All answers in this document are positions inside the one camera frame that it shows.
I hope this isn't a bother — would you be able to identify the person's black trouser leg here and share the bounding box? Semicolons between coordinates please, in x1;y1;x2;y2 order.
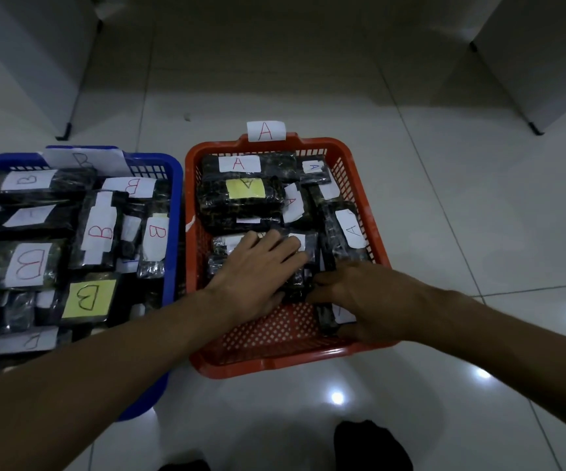
333;420;414;471
157;458;213;471

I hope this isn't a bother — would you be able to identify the white desk side panel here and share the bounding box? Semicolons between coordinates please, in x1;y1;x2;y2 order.
0;0;103;141
469;0;566;137

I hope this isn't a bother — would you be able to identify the large white paper tag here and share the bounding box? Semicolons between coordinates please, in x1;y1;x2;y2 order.
41;148;134;178

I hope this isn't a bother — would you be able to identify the red plastic basket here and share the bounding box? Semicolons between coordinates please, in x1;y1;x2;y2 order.
184;133;401;380

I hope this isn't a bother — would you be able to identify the person's left hand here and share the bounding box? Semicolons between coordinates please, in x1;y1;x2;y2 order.
204;229;309;332

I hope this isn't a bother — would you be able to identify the person's left forearm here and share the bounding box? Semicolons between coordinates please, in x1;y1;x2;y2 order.
0;288;234;471

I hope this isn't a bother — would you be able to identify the blue plastic basket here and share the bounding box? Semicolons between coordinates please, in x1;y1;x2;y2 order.
0;145;185;421

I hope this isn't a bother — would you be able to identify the small white paper tag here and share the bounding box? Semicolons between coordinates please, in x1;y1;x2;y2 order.
246;120;287;142

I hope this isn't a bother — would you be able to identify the person's right hand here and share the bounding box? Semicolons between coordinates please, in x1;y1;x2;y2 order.
306;262;443;347

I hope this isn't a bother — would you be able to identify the person's right forearm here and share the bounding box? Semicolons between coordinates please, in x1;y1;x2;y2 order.
429;294;566;445

